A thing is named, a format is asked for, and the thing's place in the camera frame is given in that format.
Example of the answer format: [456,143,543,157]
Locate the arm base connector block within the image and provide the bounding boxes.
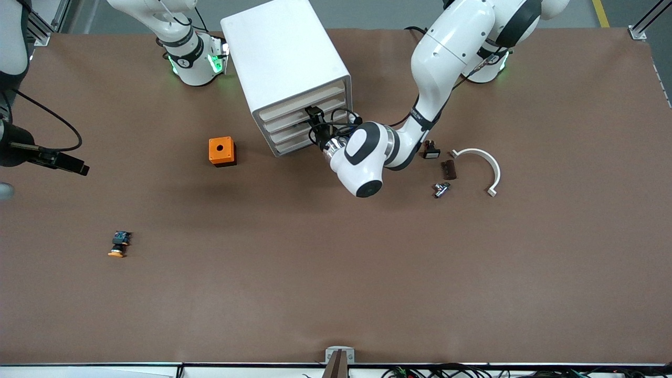
[210,34,230,75]

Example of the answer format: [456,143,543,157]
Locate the yellow mushroom push button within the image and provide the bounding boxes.
[108,230,132,258]

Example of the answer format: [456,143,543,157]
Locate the orange button box with hole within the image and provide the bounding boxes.
[208,136,237,167]

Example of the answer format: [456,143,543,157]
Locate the aluminium frame profile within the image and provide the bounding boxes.
[627,0,672,41]
[24,0,71,47]

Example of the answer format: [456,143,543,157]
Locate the white curved bracket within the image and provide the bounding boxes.
[450,148,501,197]

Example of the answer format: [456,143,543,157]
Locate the white table edge rail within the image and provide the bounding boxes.
[0,362,672,378]

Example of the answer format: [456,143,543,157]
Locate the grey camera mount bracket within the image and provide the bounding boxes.
[321,346,356,378]

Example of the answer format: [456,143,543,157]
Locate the black cable bundle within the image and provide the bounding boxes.
[302,362,672,378]

